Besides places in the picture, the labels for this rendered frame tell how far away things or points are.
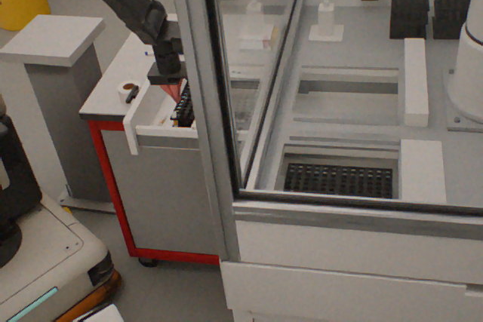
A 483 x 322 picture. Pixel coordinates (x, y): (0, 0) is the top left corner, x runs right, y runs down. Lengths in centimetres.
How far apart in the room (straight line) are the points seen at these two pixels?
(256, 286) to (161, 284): 120
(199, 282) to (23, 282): 62
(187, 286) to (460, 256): 141
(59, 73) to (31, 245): 61
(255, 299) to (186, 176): 83
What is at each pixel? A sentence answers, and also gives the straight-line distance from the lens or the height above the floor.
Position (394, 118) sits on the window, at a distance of 87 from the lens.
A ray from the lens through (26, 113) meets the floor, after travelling 339.
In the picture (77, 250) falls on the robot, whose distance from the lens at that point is 214.
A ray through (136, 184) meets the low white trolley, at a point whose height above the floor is 46.
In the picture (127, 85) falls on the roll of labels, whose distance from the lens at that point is 189.
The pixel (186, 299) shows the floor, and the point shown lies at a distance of 227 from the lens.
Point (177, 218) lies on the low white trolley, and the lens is 209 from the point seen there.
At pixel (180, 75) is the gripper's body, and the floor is 102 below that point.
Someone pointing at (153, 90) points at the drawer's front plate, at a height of 90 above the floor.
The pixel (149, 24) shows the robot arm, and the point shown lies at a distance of 135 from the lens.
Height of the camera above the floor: 179
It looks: 39 degrees down
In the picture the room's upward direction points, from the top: 7 degrees counter-clockwise
